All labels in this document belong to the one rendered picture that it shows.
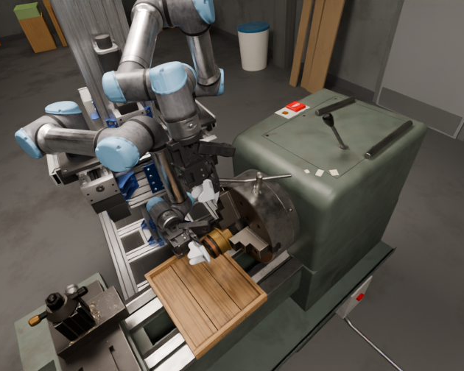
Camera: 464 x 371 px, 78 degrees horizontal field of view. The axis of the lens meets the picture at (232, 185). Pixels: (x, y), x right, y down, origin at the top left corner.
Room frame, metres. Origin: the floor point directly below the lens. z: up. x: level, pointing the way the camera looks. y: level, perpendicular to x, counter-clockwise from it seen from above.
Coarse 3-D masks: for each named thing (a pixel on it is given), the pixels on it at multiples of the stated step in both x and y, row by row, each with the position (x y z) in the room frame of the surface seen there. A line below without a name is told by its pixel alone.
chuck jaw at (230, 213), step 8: (224, 192) 0.70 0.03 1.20; (224, 200) 0.68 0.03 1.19; (232, 200) 0.69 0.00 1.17; (224, 208) 0.66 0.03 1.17; (232, 208) 0.67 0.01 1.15; (224, 216) 0.64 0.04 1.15; (232, 216) 0.65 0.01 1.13; (240, 216) 0.66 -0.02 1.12; (216, 224) 0.64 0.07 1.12; (224, 224) 0.63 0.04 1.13
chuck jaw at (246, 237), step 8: (240, 232) 0.61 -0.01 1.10; (248, 232) 0.60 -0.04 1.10; (232, 240) 0.58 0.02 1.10; (240, 240) 0.57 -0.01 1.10; (248, 240) 0.57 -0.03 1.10; (256, 240) 0.56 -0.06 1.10; (248, 248) 0.55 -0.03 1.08; (256, 248) 0.53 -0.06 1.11; (264, 248) 0.53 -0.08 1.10; (272, 248) 0.53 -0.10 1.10
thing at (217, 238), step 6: (216, 228) 0.62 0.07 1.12; (210, 234) 0.60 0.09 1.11; (216, 234) 0.59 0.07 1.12; (222, 234) 0.59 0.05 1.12; (228, 234) 0.60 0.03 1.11; (204, 240) 0.59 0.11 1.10; (210, 240) 0.58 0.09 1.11; (216, 240) 0.57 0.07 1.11; (222, 240) 0.57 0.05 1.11; (228, 240) 0.58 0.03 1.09; (204, 246) 0.59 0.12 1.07; (210, 246) 0.56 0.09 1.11; (216, 246) 0.56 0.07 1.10; (222, 246) 0.56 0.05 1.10; (228, 246) 0.57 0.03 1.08; (210, 252) 0.58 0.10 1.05; (216, 252) 0.55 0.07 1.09; (222, 252) 0.55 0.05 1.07
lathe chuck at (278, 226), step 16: (240, 176) 0.76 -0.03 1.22; (240, 192) 0.65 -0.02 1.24; (272, 192) 0.65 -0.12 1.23; (240, 208) 0.65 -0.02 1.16; (256, 208) 0.60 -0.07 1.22; (272, 208) 0.60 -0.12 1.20; (256, 224) 0.59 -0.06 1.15; (272, 224) 0.56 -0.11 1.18; (288, 224) 0.58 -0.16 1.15; (272, 240) 0.53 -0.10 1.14; (288, 240) 0.56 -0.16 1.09; (256, 256) 0.59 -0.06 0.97; (272, 256) 0.53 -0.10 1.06
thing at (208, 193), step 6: (204, 180) 0.54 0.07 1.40; (210, 180) 0.55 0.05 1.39; (204, 186) 0.54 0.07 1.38; (210, 186) 0.55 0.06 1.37; (204, 192) 0.53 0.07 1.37; (210, 192) 0.54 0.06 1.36; (198, 198) 0.52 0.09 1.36; (204, 198) 0.53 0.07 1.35; (210, 198) 0.54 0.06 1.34; (216, 198) 0.54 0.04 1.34
